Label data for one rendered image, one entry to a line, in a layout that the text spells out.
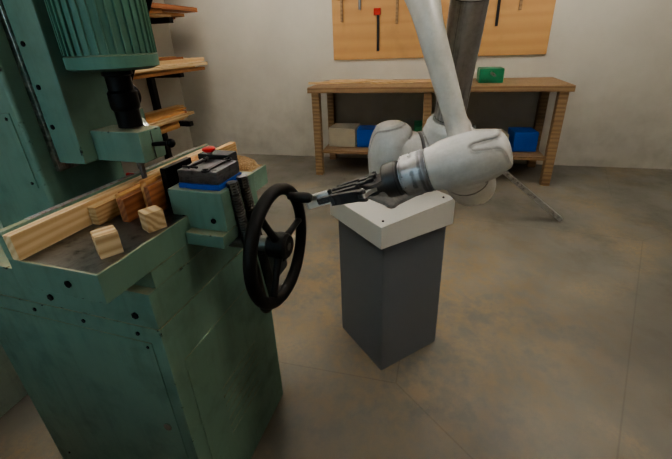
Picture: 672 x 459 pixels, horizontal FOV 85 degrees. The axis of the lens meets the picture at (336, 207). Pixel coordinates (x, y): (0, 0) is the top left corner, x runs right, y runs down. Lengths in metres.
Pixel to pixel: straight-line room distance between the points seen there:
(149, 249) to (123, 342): 0.26
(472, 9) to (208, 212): 0.83
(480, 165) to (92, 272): 0.69
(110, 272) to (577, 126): 4.08
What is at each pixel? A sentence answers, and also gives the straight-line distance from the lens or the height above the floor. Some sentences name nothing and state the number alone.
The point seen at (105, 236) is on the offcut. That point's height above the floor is 0.94.
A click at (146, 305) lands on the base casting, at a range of 0.84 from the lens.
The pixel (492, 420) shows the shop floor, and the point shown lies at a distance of 1.59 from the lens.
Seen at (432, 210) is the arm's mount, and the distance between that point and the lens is 1.32.
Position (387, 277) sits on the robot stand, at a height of 0.45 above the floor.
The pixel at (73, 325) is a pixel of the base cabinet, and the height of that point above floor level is 0.67.
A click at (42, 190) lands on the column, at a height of 0.94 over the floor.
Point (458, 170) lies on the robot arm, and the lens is 0.73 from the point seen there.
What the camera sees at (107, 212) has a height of 0.92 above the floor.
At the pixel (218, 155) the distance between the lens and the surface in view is 0.88.
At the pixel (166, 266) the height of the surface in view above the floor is 0.83.
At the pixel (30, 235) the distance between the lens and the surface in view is 0.86.
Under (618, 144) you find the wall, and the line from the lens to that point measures 4.48.
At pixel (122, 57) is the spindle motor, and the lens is 0.87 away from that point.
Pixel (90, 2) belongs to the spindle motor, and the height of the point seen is 1.31.
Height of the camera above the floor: 1.23
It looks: 24 degrees down
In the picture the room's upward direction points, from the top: 2 degrees counter-clockwise
